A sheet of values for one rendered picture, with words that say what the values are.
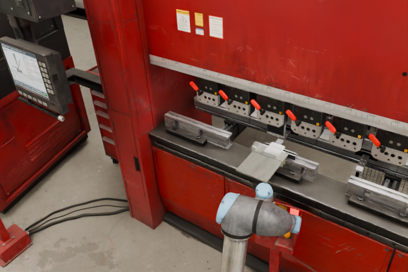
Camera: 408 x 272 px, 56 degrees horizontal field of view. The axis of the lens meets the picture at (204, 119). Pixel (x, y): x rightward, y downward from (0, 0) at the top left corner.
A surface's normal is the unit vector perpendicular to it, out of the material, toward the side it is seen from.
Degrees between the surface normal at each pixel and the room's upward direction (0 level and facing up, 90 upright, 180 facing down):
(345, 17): 90
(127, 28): 90
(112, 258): 0
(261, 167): 0
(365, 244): 90
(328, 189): 0
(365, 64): 90
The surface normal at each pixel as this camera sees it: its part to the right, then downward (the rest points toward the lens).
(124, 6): 0.82, 0.29
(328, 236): -0.57, 0.48
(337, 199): -0.05, -0.83
